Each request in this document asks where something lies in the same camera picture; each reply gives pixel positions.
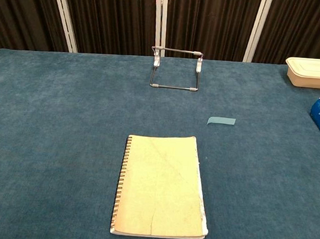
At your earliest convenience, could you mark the white eraser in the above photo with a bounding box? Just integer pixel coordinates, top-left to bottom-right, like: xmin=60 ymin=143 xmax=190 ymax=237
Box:
xmin=206 ymin=116 xmax=237 ymax=129

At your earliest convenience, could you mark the yellow spiral notebook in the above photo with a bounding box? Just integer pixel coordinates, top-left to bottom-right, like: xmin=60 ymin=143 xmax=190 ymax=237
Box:
xmin=108 ymin=129 xmax=217 ymax=239

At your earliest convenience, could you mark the blue table cloth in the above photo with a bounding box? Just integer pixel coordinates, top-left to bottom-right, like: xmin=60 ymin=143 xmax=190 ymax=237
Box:
xmin=0 ymin=41 xmax=320 ymax=239

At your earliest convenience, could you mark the black curtain panel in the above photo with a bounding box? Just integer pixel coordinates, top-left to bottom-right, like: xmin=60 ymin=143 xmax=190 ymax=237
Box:
xmin=57 ymin=0 xmax=160 ymax=59
xmin=252 ymin=0 xmax=320 ymax=68
xmin=0 ymin=0 xmax=75 ymax=58
xmin=162 ymin=0 xmax=263 ymax=66

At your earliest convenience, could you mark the cream plastic lidded container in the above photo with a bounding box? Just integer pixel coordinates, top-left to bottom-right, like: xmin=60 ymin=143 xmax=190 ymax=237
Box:
xmin=283 ymin=56 xmax=320 ymax=89

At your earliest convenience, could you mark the wire book stand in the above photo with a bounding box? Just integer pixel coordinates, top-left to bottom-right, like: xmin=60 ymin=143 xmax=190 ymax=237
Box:
xmin=148 ymin=45 xmax=205 ymax=92

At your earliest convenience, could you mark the white partition frame post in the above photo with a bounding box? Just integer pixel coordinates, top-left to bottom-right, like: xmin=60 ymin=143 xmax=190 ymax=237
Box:
xmin=150 ymin=0 xmax=169 ymax=60
xmin=242 ymin=0 xmax=270 ymax=64
xmin=45 ymin=0 xmax=82 ymax=54

